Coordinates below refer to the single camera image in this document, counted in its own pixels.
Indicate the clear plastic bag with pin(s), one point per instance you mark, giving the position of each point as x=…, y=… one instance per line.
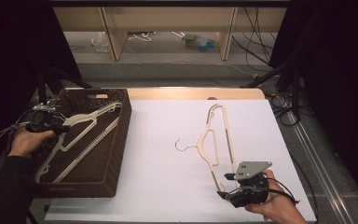
x=100, y=42

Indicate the light wooden table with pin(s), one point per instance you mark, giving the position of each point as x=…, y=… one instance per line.
x=183, y=93

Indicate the white table mat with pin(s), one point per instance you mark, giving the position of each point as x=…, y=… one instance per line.
x=167, y=186

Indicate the beige wooden shelf unit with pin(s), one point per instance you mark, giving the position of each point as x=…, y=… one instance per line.
x=167, y=18

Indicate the person's right hand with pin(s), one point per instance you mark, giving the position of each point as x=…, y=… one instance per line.
x=276, y=205

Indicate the black curtain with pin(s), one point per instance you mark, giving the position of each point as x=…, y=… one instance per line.
x=338, y=93
x=12, y=62

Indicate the brown woven basket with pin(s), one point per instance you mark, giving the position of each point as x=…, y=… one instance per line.
x=105, y=161

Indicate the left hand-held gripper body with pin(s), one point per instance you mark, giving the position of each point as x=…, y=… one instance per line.
x=40, y=119

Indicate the metal floor rail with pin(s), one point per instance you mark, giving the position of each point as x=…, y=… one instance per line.
x=317, y=168

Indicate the cream wooden hanger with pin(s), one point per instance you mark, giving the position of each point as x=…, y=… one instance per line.
x=227, y=137
x=90, y=133
x=87, y=152

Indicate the black tripod stand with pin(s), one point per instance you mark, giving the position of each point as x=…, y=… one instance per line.
x=42, y=90
x=296, y=90

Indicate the colourful toy pile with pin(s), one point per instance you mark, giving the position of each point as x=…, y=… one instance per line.
x=200, y=43

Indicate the person's left hand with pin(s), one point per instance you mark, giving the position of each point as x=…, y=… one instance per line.
x=28, y=141

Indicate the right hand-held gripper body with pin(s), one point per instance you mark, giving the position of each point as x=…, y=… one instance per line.
x=251, y=186

